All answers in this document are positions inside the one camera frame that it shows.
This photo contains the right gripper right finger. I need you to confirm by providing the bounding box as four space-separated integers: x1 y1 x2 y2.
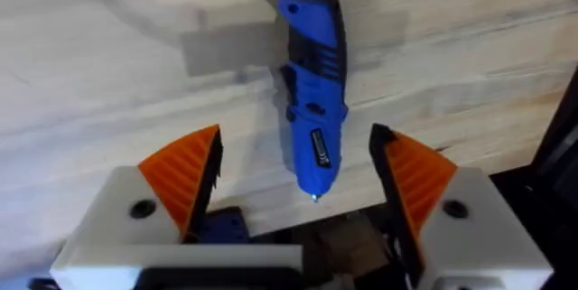
368 123 555 290

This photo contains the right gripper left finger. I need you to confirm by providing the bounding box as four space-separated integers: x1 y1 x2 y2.
66 124 224 247

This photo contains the blue electric screwdriver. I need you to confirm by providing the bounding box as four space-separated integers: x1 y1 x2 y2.
275 0 350 203

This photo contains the black rail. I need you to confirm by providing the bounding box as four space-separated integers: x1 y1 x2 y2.
489 66 578 290

